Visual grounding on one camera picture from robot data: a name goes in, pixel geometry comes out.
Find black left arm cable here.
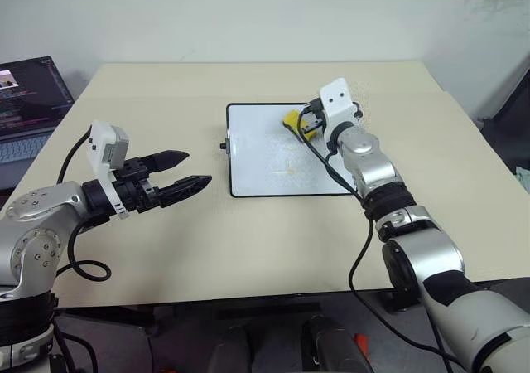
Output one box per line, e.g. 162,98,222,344
55,128,112,283

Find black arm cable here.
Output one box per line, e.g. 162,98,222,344
55,128,112,283
297,99,463,373

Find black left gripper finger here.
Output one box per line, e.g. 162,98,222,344
140,149,190,174
156,175,214,209

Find yellow whiteboard eraser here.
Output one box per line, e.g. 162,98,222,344
281,108,322,141

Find black table leg bracket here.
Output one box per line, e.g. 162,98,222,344
386,286,424,314

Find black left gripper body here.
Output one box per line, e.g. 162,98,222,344
109,157,161,215

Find wide dark rounded shape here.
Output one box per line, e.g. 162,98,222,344
301,313,369,373

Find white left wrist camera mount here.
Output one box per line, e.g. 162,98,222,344
88,119,133,220

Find narrow dark rounded shape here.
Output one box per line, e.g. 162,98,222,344
210,324,254,373

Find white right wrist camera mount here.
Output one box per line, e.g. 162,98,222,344
317,77,363,140

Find open laptop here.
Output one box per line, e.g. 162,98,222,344
0,56,76,166

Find black-framed whiteboard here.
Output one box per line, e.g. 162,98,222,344
219,100,361,199

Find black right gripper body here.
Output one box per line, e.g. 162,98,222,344
299,109,328,141

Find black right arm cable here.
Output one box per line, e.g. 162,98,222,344
297,99,463,373

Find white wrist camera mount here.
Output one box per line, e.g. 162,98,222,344
88,119,133,220
317,77,363,140

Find teal cloth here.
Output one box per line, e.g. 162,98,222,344
514,164,530,195

